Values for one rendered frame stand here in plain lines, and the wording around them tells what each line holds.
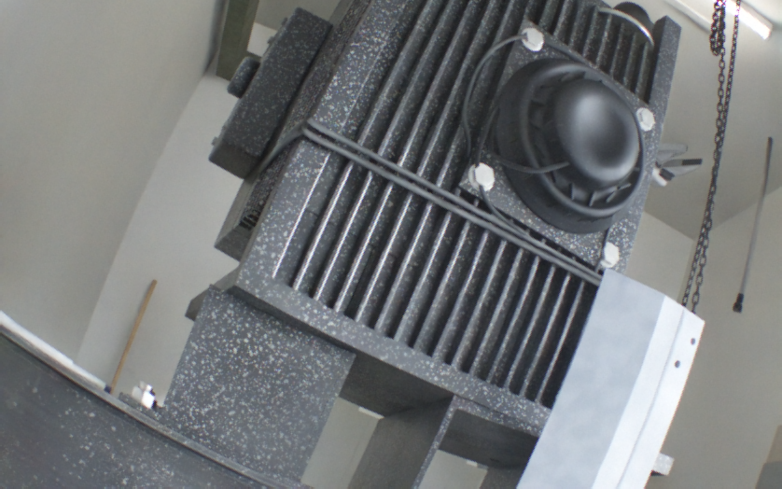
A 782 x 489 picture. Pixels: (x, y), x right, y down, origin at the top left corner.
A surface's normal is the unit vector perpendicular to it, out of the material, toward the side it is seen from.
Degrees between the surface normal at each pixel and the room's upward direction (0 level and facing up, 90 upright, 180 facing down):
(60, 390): 90
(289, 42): 90
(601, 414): 90
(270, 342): 90
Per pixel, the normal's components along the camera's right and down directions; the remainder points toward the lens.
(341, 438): 0.22, -0.27
